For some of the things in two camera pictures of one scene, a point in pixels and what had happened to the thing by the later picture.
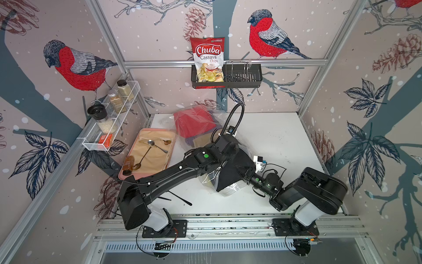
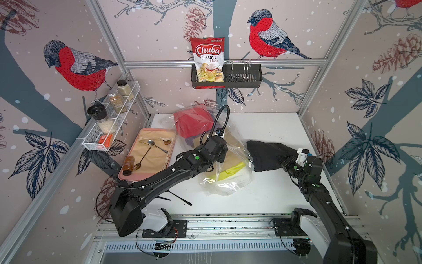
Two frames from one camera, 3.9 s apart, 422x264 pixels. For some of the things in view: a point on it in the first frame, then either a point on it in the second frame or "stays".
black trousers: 230,176 to 268,155
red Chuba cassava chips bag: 208,54 stays
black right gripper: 252,175 to 287,163
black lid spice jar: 98,112 stays
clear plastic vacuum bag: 194,126 stays
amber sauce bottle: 128,165 stays
